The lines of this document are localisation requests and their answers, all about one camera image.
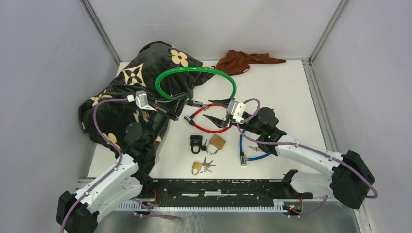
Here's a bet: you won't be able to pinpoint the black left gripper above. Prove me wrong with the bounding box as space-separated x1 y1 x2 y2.
147 92 189 144

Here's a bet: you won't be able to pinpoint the red cable lock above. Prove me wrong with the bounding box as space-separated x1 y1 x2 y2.
184 103 235 134

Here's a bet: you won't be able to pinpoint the green cable lock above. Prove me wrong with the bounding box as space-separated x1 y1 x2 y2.
155 67 237 107

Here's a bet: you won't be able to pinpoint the black padlock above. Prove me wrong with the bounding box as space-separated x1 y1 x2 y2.
190 135 203 154

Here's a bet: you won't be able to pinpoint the blue cable lock keys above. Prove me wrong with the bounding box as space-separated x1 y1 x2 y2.
249 146 262 152

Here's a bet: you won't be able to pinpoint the blue cable lock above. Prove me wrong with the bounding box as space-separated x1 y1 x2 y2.
239 128 273 167

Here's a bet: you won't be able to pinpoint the small brass padlock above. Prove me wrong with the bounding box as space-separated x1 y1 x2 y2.
191 161 203 175

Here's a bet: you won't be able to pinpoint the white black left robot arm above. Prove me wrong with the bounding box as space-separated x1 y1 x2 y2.
56 91 187 233

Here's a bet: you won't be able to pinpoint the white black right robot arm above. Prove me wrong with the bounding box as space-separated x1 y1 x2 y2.
205 98 378 209

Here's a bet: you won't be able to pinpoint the black floral patterned blanket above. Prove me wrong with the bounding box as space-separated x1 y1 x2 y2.
79 41 205 175

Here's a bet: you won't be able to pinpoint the brown crumpled cloth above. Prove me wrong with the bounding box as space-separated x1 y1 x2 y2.
215 50 286 76

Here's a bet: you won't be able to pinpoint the small padlock keys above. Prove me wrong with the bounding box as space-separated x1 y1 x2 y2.
200 158 215 173

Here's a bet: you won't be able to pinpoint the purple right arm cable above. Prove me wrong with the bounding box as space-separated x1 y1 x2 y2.
236 98 378 217

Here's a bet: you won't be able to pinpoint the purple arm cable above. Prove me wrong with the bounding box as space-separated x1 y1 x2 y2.
236 98 378 217
59 97 134 233

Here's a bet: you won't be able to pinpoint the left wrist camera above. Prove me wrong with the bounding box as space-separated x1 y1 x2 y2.
135 90 156 111

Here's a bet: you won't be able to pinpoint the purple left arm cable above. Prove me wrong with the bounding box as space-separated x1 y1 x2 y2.
59 97 134 233

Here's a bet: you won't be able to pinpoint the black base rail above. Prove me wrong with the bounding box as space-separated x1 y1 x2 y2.
138 179 313 207

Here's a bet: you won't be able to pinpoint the white slotted cable duct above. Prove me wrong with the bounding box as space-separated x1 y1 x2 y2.
115 200 287 213

